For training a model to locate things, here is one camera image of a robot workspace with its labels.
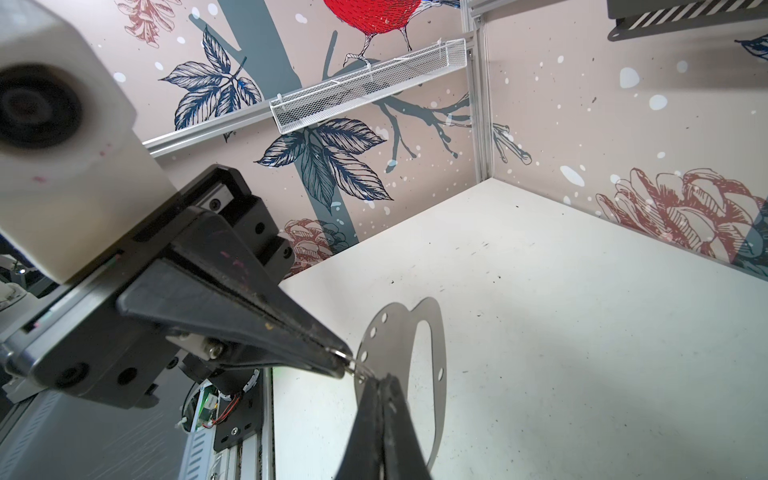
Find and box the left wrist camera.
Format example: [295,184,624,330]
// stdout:
[1,1,176,284]

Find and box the white mesh wire shelf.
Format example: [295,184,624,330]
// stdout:
[269,38,467,134]

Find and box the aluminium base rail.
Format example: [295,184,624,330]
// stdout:
[178,369,275,479]

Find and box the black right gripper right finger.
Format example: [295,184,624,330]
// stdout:
[381,375,431,480]

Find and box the black hanging wire basket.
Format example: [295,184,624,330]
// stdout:
[607,0,767,42]

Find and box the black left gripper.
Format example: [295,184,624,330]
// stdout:
[1,166,351,409]

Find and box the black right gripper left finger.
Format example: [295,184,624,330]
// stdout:
[336,379,384,480]

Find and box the silver metal carabiner keyring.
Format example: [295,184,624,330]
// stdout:
[355,297,447,469]

